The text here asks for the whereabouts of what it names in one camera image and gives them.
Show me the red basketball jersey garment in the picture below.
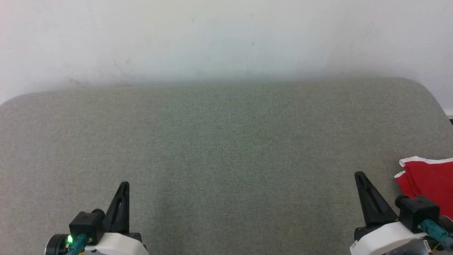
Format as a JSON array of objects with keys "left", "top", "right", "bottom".
[{"left": 394, "top": 156, "right": 453, "bottom": 220}]

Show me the teal left cable connector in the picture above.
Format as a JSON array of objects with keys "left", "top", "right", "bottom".
[{"left": 67, "top": 234, "right": 88, "bottom": 255}]

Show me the teal right cable connector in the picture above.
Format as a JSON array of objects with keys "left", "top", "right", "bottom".
[{"left": 419, "top": 219, "right": 453, "bottom": 250}]

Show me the teal cable connector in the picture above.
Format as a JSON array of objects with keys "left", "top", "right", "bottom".
[
  {"left": 67, "top": 234, "right": 88, "bottom": 255},
  {"left": 419, "top": 219, "right": 453, "bottom": 250}
]

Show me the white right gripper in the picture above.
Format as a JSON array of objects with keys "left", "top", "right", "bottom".
[{"left": 350, "top": 171, "right": 430, "bottom": 255}]

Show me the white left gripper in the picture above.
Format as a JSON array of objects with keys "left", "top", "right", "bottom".
[{"left": 84, "top": 181, "right": 149, "bottom": 255}]

